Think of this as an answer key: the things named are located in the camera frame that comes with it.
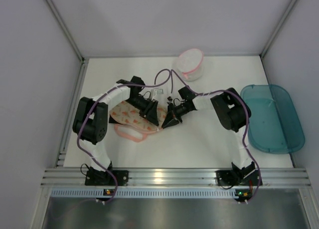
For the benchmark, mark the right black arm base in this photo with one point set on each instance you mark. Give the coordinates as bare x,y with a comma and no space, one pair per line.
227,178

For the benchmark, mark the orange patterned bra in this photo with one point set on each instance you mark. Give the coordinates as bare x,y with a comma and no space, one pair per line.
130,125

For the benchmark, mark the aluminium front rail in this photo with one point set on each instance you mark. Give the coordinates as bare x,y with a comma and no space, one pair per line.
277,178

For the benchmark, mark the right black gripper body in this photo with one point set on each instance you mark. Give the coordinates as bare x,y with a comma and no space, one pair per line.
174,113

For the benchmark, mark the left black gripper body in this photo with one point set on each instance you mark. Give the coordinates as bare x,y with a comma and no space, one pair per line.
150,108

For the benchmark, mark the slotted white cable duct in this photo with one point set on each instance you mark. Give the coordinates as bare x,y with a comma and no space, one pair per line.
145,193

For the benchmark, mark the right aluminium frame post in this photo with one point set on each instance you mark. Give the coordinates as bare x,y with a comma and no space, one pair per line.
278,28

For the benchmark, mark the aluminium frame post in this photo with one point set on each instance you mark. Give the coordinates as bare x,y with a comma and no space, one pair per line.
62,25
278,28

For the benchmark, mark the teal plastic basin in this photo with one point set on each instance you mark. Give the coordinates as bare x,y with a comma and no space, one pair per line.
274,126

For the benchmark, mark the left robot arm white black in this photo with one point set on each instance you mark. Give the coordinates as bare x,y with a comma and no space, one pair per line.
92,118

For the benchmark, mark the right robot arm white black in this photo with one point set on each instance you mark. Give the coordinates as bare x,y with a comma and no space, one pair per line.
210,128

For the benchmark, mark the white mesh laundry bag pink trim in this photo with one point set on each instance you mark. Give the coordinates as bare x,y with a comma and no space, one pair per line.
189,65

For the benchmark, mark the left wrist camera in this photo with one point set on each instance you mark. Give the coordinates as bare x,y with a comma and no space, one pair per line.
156,91

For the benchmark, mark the left aluminium frame post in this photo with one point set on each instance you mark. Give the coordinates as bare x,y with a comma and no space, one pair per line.
62,25

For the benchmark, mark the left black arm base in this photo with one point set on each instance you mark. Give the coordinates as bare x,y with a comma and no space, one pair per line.
102,178

